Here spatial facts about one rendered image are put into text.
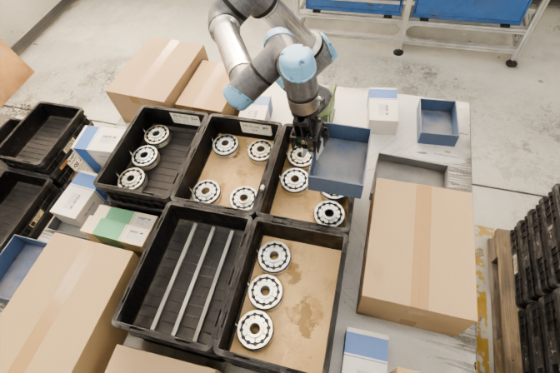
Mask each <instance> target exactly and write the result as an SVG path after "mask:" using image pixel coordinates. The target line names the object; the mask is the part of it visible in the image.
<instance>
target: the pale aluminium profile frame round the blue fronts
mask: <svg viewBox="0 0 560 373"><path fill-rule="evenodd" d="M549 1H550V0H540V2H539V4H538V5H537V8H536V9H533V8H528V10H527V12H526V14H525V16H524V18H523V20H522V24H523V27H521V26H518V25H511V24H500V25H499V24H488V23H477V22H457V21H446V20H435V19H429V18H425V17H420V18H413V17H409V14H410V11H411V6H412V5H414V4H415V1H413V0H403V5H402V16H401V17H393V15H384V16H382V15H371V14H360V13H349V12H328V11H321V10H317V9H313V10H309V9H306V4H305V6H304V9H302V8H303V4H304V3H305V0H293V9H294V15H295V16H296V17H297V18H298V19H299V20H300V21H301V22H302V23H303V24H304V22H305V19H306V17H318V18H328V19H338V20H348V21H359V22H379V23H389V24H397V25H398V26H399V27H400V31H399V33H398V34H396V35H394V36H391V35H381V34H371V33H362V32H344V31H334V30H325V29H316V28H309V30H310V31H311V32H317V33H321V32H323V33H324V34H325V35H326V37H338V38H347V39H357V40H365V41H374V42H392V43H397V49H395V50H394V51H393V54H394V55H396V56H402V55H403V50H402V48H403V44H410V45H419V46H428V47H445V48H455V49H463V50H473V51H482V52H499V53H508V54H512V56H511V60H507V61H506V65H507V66H509V67H516V66H517V64H518V63H517V62H516V61H517V60H518V58H519V56H520V54H521V53H522V51H523V49H524V47H525V45H526V44H527V42H528V39H529V38H530V36H531V35H532V33H533V30H534V28H535V27H536V26H537V24H538V21H539V19H540V17H541V16H542V14H543V12H544V10H545V8H546V7H547V5H548V3H549ZM530 13H533V15H532V17H531V14H530ZM510 25H511V26H510ZM412 26H419V27H440V28H450V29H460V30H470V31H480V32H500V33H511V34H512V43H513V47H512V46H503V45H493V44H484V43H475V42H456V41H447V40H437V39H427V38H418V37H409V36H408V35H407V34H406V30H407V29H408V28H410V27H412ZM520 34H521V35H522V36H521V37H520Z"/></svg>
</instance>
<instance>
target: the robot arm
mask: <svg viewBox="0 0 560 373"><path fill-rule="evenodd" d="M250 16H252V17H253V18H255V19H262V20H263V21H264V22H265V23H266V24H267V25H269V26H270V27H271V28H272V29H271V30H270V31H268V32H267V34H266V35H265V38H264V40H263V47H264V49H263V50H262V51H261V52H260V53H259V54H258V55H257V56H256V57H255V58H254V59H253V60H252V59H251V58H250V55H249V53H248V50H247V48H246V46H245V44H244V42H243V39H242V37H241V34H240V32H241V28H240V27H241V26H242V24H243V23H244V22H245V21H246V20H247V19H248V18H249V17H250ZM207 25H208V31H209V33H210V36H211V38H212V40H213V41H214V42H215V43H216V44H217V47H218V50H219V52H220V55H221V58H222V62H223V64H224V67H225V69H226V72H227V76H228V79H229V81H230V83H229V84H228V85H227V86H226V87H225V88H224V90H223V95H224V97H225V99H226V100H227V102H228V103H229V104H230V105H231V106H232V107H234V108H236V109H237V110H239V111H244V110H246V109H247V108H248V107H249V106H250V105H252V104H253V103H254V102H255V101H256V100H257V99H258V98H259V97H260V96H261V95H262V94H263V93H264V92H265V91H266V90H267V89H268V88H269V87H270V86H272V85H273V84H274V83H275V82H276V84H277V85H278V86H280V88H281V89H282V90H283V91H285V92H286V94H287V102H288V106H289V109H290V111H291V113H292V116H293V120H292V124H293V128H292V132H291V134H290V137H289V138H290V142H291V145H292V149H293V150H294V147H295V145H296V147H302V158H304V157H305V156H306V154H307V152H308V153H309V154H310V155H313V153H314V152H315V153H316V160H317V159H318V158H319V155H320V154H321V153H322V151H323V149H324V147H325V144H326V142H327V141H328V138H329V130H328V126H325V121H324V120H323V119H322V118H321V117H318V114H320V113H321V112H322V111H323V110H324V109H325V108H326V107H327V106H328V104H329V103H330V101H331V99H332V92H331V91H330V90H329V89H328V88H326V87H324V86H322V85H320V84H318V78H317V76H318V75H319V74H320V73H321V72H322V71H323V70H325V69H326V68H327V67H328V66H329V65H330V64H332V63H333V61H334V60H335V59H336V58H337V57H338V53H337V51H336V49H335V48H334V46H333V45H332V44H331V42H330V41H329V40H328V38H327V37H326V35H325V34H324V33H323V32H321V33H317V32H311V31H310V30H309V29H308V28H307V27H306V26H305V25H304V24H303V23H302V22H301V21H300V20H299V19H298V18H297V17H296V16H295V15H294V14H293V12H292V11H291V10H290V9H289V8H288V7H287V6H286V5H285V4H284V3H283V2H282V1H281V0H212V3H211V7H210V9H209V14H208V20H207ZM292 139H293V142H292ZM295 139H297V142H295Z"/></svg>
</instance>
